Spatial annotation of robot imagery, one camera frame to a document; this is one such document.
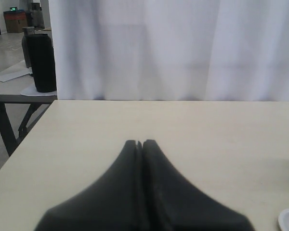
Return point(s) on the grey side table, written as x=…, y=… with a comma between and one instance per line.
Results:
x=10, y=94

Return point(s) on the black cylinder flask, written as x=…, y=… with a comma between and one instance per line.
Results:
x=41, y=55

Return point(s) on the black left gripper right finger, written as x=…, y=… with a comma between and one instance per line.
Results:
x=175, y=204

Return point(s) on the white paper sheet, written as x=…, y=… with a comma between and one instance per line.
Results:
x=14, y=75

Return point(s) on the white backdrop curtain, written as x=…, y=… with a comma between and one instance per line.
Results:
x=206, y=50

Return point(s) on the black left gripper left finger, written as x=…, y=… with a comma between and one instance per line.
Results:
x=115, y=202

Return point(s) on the cardboard box with red band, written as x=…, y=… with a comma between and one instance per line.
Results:
x=15, y=21

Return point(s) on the white paper under flask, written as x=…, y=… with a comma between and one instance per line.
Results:
x=31, y=91

